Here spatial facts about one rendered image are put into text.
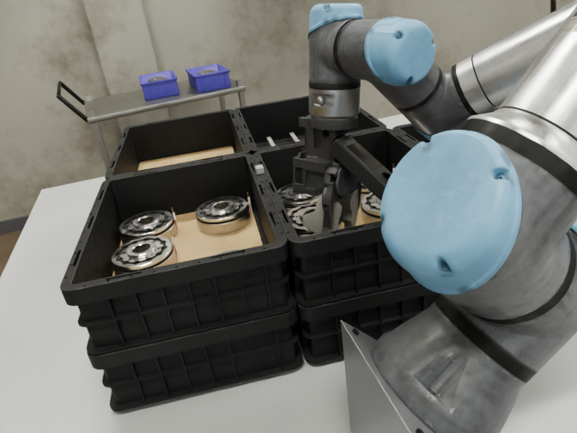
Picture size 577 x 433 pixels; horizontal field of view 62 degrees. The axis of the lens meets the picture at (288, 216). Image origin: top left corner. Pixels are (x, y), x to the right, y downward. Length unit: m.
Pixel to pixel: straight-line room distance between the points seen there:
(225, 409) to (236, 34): 2.67
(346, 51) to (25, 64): 2.70
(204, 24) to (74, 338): 2.43
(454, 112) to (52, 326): 0.81
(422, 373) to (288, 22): 2.91
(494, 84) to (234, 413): 0.56
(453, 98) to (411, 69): 0.10
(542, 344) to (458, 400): 0.09
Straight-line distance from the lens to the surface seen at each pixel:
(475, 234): 0.35
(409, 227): 0.38
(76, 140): 3.26
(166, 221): 0.94
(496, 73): 0.66
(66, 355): 0.96
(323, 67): 0.69
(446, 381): 0.50
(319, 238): 0.64
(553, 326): 0.50
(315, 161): 0.72
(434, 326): 0.51
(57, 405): 0.87
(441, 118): 0.69
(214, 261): 0.63
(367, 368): 0.52
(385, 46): 0.59
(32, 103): 3.24
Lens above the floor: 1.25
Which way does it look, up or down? 27 degrees down
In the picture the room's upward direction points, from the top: 8 degrees counter-clockwise
